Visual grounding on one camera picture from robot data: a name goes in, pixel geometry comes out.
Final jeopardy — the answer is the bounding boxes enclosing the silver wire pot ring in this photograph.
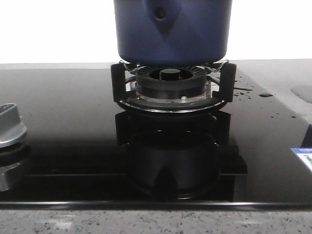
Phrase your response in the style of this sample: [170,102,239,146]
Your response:
[118,59,230,74]

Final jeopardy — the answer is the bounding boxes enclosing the silver stove control knob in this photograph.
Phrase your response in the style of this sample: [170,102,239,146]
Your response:
[0,103,27,148]

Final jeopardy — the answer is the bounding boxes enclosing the black pot support grate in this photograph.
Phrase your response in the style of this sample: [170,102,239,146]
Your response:
[111,60,236,113]

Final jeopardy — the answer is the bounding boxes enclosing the blue cooking pot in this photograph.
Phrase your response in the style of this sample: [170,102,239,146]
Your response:
[114,0,233,66]

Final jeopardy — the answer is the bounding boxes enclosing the blue white energy label sticker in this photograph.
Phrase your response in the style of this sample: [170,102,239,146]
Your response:
[291,148,312,172]

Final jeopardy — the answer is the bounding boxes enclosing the black gas burner head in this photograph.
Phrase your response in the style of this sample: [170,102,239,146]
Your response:
[136,66,207,99]

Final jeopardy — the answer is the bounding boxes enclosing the black glass cooktop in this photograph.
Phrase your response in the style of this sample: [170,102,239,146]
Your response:
[0,68,312,211]

